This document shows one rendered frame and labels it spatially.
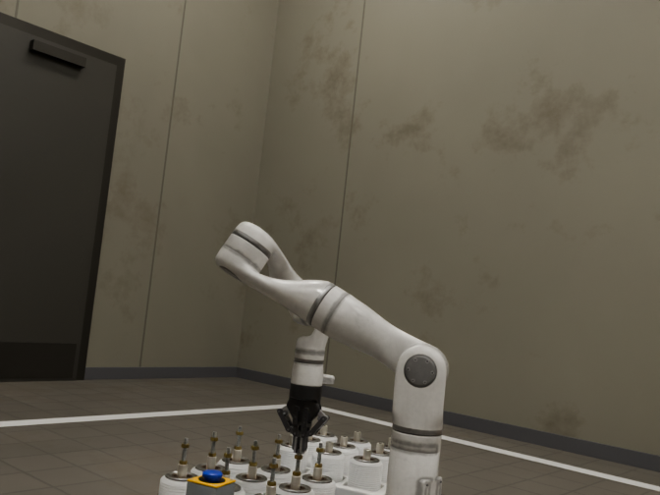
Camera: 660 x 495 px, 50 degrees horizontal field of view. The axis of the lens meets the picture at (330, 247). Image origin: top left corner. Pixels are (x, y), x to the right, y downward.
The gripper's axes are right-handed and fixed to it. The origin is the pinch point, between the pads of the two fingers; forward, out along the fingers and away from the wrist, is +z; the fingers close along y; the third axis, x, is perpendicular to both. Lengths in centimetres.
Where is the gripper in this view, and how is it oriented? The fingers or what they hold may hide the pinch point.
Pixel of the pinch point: (300, 444)
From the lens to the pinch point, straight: 173.4
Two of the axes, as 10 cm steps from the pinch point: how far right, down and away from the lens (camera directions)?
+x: 3.6, 1.1, 9.3
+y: 9.3, 0.7, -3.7
